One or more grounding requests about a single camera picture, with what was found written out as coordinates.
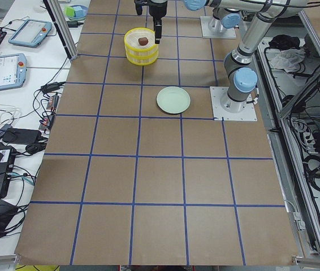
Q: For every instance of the brown bun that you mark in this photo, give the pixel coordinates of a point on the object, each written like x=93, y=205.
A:
x=143, y=41

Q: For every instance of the yellow steamer layer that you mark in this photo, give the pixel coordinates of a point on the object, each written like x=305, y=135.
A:
x=131, y=41
x=142, y=60

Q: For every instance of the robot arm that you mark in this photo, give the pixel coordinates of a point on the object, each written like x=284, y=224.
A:
x=229, y=17
x=243, y=79

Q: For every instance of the blue cube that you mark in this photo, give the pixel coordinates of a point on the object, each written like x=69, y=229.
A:
x=78, y=11

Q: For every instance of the blue plate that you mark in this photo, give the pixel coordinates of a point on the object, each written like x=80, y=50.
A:
x=81, y=18

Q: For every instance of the green cube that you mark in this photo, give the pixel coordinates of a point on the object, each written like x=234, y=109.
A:
x=70, y=11

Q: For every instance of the light green plate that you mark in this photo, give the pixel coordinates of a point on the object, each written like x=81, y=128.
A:
x=173, y=100

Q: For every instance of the upper teach pendant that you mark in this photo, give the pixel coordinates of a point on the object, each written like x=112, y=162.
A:
x=31, y=33

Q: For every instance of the teach pendant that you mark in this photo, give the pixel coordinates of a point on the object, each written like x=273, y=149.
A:
x=13, y=70
x=31, y=33

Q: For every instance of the white cloth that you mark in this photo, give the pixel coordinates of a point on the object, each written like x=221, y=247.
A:
x=288, y=60

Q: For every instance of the lower teach pendant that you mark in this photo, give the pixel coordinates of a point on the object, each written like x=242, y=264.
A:
x=13, y=70

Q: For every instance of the brown paper mat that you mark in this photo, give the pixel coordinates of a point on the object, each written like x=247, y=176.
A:
x=123, y=182

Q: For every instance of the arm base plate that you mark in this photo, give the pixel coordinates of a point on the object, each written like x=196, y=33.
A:
x=214, y=28
x=225, y=109

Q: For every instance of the aluminium frame post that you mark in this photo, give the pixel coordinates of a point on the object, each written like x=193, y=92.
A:
x=55, y=12

